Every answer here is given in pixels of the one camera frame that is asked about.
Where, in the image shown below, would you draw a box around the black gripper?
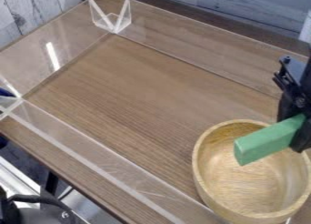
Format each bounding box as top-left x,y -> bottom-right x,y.
272,56 -> 311,153

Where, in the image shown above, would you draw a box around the green rectangular block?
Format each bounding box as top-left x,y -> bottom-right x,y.
233,114 -> 307,166

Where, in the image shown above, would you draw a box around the light wooden bowl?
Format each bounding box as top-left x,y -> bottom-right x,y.
192,119 -> 311,224

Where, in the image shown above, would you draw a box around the black table leg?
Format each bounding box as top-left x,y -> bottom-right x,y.
45,172 -> 60,195

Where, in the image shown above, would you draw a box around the clear acrylic corner bracket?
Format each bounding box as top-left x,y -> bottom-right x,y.
88,0 -> 130,35

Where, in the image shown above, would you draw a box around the clear acrylic wall panels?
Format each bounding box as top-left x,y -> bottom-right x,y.
0,0 -> 284,224

